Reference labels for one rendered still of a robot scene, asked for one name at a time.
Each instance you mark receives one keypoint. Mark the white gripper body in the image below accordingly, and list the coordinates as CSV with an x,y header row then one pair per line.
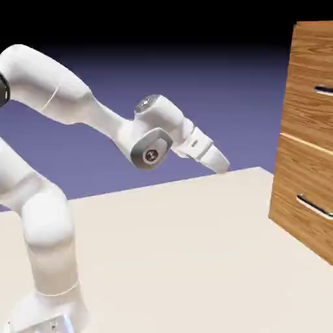
x,y
217,158

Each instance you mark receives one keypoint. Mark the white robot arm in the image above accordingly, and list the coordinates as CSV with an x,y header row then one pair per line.
x,y
65,88

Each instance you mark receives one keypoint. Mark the light wood cabinet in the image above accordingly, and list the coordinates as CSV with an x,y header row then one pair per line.
x,y
304,166

